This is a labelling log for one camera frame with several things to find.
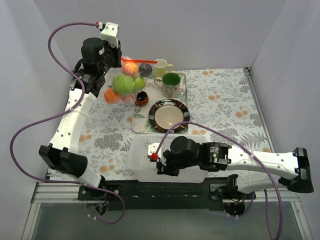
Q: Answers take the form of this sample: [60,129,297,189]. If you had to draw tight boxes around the white plastic basket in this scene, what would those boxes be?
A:
[127,133,208,183]

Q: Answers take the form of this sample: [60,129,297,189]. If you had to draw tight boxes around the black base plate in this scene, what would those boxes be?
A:
[77,177,252,211]

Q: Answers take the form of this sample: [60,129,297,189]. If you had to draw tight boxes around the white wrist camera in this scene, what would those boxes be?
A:
[147,142,164,158]
[98,22,119,49]

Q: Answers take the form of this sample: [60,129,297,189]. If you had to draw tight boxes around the aluminium frame rail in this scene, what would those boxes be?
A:
[31,183,84,203]

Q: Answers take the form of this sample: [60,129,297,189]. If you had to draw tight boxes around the fake peach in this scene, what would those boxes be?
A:
[121,62,139,77]

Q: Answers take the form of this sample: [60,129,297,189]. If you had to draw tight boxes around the pale yellow mug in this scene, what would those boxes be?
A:
[153,58,174,78]

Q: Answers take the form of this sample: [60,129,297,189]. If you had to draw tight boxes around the small orange black cup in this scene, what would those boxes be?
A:
[135,91,149,107]

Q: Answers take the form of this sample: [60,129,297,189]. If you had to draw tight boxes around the clear zip top bag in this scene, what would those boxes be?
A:
[103,56,158,104]

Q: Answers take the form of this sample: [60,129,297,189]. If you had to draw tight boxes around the floral serving tray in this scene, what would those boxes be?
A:
[131,72,191,134]

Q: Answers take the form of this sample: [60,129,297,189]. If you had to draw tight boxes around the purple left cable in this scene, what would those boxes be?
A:
[9,21,126,225]

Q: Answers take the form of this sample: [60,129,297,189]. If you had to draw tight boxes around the fake green apple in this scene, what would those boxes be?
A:
[134,76,146,92]

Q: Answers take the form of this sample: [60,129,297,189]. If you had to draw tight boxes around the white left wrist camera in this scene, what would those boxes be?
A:
[98,22,119,49]

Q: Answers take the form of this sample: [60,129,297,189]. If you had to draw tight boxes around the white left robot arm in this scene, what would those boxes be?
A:
[39,37,122,200]

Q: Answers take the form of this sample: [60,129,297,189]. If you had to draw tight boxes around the striped rim ceramic plate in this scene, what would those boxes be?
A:
[148,99,191,133]

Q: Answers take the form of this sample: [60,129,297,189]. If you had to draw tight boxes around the green interior floral mug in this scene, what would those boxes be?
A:
[153,72,181,99]

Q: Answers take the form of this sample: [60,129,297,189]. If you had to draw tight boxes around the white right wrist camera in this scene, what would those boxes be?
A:
[147,142,164,158]

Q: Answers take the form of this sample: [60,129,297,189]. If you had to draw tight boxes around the fake orange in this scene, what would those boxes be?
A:
[104,87,121,104]

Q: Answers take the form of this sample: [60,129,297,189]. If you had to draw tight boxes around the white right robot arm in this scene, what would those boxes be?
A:
[147,136,314,199]

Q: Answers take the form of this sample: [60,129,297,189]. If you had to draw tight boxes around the fake dark plum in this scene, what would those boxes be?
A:
[138,63,153,78]

